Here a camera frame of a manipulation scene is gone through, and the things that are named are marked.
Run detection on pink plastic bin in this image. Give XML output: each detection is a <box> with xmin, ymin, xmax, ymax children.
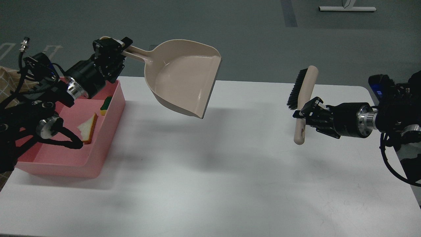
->
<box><xmin>16</xmin><ymin>81</ymin><xmax>125</xmax><ymax>178</ymax></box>

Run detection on beige plastic dustpan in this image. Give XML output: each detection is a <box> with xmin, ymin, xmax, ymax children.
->
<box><xmin>122</xmin><ymin>39</ymin><xmax>222</xmax><ymax>119</ymax></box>

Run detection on beige checkered cloth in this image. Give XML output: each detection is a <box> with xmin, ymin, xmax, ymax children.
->
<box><xmin>0</xmin><ymin>66</ymin><xmax>15</xmax><ymax>191</ymax></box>

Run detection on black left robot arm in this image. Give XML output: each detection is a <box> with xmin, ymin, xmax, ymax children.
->
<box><xmin>1</xmin><ymin>37</ymin><xmax>133</xmax><ymax>173</ymax></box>

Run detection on beige hand brush black bristles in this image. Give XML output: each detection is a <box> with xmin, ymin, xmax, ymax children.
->
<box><xmin>286</xmin><ymin>65</ymin><xmax>319</xmax><ymax>145</ymax></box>

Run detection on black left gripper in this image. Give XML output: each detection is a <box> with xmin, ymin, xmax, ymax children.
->
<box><xmin>64</xmin><ymin>37</ymin><xmax>133</xmax><ymax>99</ymax></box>

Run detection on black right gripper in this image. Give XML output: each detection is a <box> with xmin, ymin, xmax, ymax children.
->
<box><xmin>293</xmin><ymin>96</ymin><xmax>377</xmax><ymax>139</ymax></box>

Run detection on white bread slice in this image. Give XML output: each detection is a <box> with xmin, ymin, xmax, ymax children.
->
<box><xmin>77</xmin><ymin>113</ymin><xmax>98</xmax><ymax>144</ymax></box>

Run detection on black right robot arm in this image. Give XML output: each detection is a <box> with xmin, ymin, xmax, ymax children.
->
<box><xmin>287</xmin><ymin>66</ymin><xmax>420</xmax><ymax>187</ymax></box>

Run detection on white table leg base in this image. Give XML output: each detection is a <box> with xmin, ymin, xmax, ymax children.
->
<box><xmin>318</xmin><ymin>0</ymin><xmax>377</xmax><ymax>12</ymax></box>

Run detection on yellow sponge piece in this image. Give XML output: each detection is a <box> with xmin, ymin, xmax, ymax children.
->
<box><xmin>100</xmin><ymin>96</ymin><xmax>112</xmax><ymax>116</ymax></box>

